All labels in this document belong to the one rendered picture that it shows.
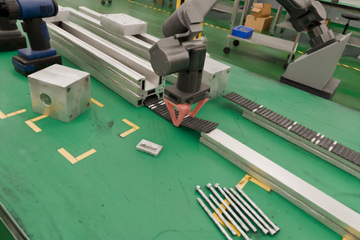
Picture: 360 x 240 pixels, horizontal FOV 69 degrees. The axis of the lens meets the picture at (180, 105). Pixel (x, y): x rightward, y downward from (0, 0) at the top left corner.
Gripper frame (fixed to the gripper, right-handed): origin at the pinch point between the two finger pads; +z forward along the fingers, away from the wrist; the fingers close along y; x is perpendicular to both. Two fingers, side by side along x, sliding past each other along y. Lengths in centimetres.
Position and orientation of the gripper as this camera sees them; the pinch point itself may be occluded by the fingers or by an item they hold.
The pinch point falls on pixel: (183, 119)
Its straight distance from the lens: 67.4
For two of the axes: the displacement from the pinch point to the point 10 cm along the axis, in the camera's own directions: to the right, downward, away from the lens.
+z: -1.2, 8.6, 5.0
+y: -6.8, 3.0, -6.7
